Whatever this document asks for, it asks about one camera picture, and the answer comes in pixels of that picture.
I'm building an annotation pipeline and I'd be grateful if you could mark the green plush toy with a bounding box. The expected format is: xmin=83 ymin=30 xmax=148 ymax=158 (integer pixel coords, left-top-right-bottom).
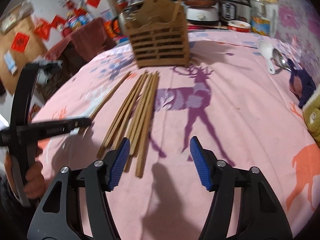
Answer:
xmin=303 ymin=90 xmax=320 ymax=146

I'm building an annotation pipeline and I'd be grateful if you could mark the red white bowl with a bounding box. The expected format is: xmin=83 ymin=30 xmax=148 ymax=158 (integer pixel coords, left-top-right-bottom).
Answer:
xmin=227 ymin=20 xmax=251 ymax=33

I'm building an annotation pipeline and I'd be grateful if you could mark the white ceramic spoon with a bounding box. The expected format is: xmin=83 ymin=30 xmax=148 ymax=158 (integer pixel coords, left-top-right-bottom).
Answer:
xmin=258 ymin=40 xmax=276 ymax=75

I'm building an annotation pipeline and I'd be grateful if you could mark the silver black pressure cooker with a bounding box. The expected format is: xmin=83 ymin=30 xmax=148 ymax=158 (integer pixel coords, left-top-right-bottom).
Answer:
xmin=218 ymin=0 xmax=251 ymax=23

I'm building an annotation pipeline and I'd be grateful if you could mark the brown pan on cooker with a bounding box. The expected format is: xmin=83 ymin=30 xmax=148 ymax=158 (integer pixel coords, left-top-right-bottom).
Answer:
xmin=183 ymin=0 xmax=219 ymax=25

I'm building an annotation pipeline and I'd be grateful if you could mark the brown wooden utensil holder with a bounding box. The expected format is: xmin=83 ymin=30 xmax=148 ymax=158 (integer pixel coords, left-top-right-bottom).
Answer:
xmin=125 ymin=0 xmax=190 ymax=68

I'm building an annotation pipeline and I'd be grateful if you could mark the person's left hand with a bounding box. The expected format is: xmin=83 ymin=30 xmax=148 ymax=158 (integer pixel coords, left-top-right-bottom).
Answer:
xmin=4 ymin=153 xmax=46 ymax=199

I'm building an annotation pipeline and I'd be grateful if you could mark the red cloth covered table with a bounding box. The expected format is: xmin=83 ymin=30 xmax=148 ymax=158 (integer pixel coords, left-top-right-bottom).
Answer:
xmin=45 ymin=18 xmax=116 ymax=62

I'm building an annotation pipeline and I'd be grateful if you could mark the pink deer print tablecloth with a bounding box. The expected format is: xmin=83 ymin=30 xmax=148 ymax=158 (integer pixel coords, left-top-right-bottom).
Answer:
xmin=35 ymin=31 xmax=319 ymax=239

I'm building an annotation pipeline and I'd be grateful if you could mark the wooden chopstick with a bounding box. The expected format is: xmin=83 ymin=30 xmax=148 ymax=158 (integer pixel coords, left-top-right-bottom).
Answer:
xmin=74 ymin=71 xmax=131 ymax=135
xmin=101 ymin=71 xmax=148 ymax=149
xmin=171 ymin=0 xmax=182 ymax=22
xmin=112 ymin=73 xmax=150 ymax=149
xmin=123 ymin=73 xmax=156 ymax=173
xmin=135 ymin=72 xmax=159 ymax=178
xmin=97 ymin=71 xmax=148 ymax=159
xmin=130 ymin=72 xmax=157 ymax=156

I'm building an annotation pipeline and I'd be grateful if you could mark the metal spoon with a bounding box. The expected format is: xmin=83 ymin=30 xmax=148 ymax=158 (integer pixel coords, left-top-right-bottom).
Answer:
xmin=272 ymin=48 xmax=291 ymax=72

